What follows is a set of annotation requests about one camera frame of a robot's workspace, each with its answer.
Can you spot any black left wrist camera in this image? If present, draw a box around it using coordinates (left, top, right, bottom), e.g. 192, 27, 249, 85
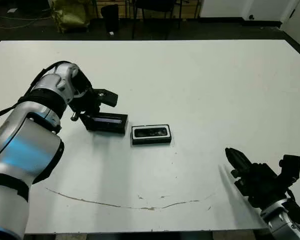
93, 88, 119, 108

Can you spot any white door panel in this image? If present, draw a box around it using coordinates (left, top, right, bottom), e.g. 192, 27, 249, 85
281, 0, 300, 63

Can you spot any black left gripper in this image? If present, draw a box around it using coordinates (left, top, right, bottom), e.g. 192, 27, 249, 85
69, 86, 103, 131

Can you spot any black metal chair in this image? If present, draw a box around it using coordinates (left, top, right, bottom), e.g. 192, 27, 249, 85
132, 0, 183, 40

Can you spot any thin light floor cable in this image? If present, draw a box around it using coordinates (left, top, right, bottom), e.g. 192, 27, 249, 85
0, 15, 53, 30

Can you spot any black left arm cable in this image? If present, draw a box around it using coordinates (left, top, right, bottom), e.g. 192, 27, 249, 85
0, 62, 73, 136

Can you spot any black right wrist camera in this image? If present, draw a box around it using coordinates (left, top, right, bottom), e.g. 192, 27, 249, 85
278, 154, 300, 185

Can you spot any yellow-green sack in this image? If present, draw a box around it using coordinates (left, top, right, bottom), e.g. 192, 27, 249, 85
52, 0, 91, 33

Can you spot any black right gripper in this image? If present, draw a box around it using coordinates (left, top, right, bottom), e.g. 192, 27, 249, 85
224, 147, 291, 208

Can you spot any black box base white lining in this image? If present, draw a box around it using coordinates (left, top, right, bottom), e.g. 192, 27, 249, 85
131, 123, 173, 146

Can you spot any black box lid purple stripe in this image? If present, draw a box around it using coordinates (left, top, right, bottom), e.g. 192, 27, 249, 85
79, 112, 129, 136

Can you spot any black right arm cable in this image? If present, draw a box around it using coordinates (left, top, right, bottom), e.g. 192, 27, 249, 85
287, 188, 300, 208

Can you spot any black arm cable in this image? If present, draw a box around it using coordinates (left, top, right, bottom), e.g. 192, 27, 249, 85
0, 62, 73, 136
287, 188, 300, 208

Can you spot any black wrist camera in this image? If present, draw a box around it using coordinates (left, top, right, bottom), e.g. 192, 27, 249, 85
93, 88, 119, 108
278, 154, 300, 185

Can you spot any black waste bin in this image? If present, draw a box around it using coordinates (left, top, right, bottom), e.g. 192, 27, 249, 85
101, 4, 120, 35

